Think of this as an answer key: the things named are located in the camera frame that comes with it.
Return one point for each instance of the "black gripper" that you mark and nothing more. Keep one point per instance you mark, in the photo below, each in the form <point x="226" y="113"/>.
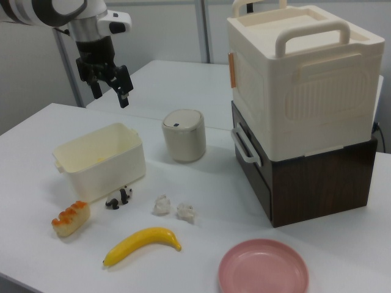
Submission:
<point x="94" y="55"/>

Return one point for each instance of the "cream plastic box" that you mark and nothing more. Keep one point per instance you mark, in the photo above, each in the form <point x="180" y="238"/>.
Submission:
<point x="107" y="180"/>

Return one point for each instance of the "dark wooden drawer box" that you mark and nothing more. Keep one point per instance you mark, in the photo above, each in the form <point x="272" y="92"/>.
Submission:
<point x="320" y="189"/>

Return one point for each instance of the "small beige trash can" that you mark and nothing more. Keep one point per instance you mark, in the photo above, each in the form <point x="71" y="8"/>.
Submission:
<point x="184" y="140"/>

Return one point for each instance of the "panda figurine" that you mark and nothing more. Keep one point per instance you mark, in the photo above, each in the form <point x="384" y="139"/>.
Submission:
<point x="117" y="200"/>

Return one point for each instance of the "crumpled white paper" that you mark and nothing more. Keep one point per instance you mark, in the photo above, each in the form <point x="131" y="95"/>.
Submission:
<point x="186" y="212"/>
<point x="161" y="206"/>

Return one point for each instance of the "toy bread with orange topping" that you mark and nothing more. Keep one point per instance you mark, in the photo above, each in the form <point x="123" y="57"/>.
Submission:
<point x="71" y="219"/>

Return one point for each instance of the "yellow toy banana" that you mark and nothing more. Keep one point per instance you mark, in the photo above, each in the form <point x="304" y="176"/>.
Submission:
<point x="143" y="241"/>

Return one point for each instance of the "black stand pole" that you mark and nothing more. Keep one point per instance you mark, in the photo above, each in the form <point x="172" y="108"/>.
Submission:
<point x="249" y="6"/>

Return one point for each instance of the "pink plastic plate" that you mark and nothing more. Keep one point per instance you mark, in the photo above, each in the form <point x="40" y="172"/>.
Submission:
<point x="262" y="268"/>

